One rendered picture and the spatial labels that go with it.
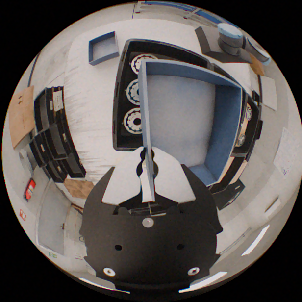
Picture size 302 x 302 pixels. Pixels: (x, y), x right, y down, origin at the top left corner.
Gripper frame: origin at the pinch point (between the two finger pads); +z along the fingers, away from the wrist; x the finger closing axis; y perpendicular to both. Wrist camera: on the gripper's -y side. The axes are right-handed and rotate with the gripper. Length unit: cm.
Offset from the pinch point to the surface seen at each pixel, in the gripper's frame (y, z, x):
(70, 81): -25, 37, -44
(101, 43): -46, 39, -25
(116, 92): -8.0, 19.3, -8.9
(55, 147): 27, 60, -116
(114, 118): -0.1, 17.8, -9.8
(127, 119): 2.2, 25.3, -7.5
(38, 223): 124, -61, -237
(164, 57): -24.1, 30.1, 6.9
